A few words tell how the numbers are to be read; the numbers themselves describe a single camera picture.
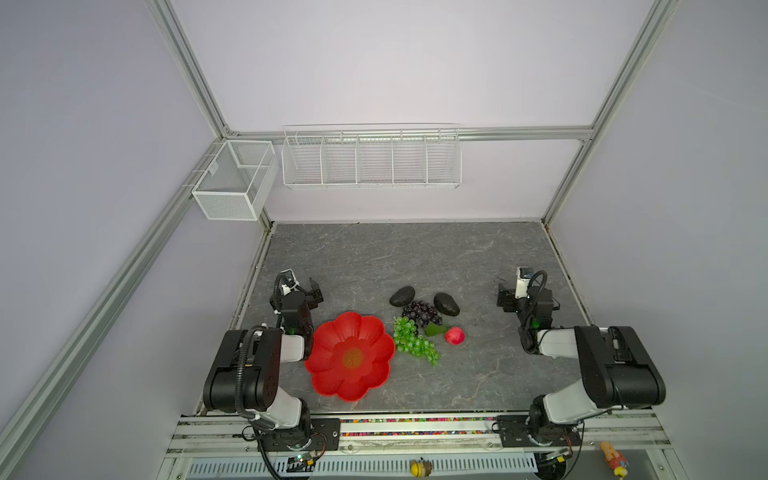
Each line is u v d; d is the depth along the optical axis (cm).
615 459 68
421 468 67
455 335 87
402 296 95
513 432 74
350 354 87
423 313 91
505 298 86
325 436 73
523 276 82
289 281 78
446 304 92
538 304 71
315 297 89
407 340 85
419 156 108
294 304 71
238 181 100
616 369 46
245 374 42
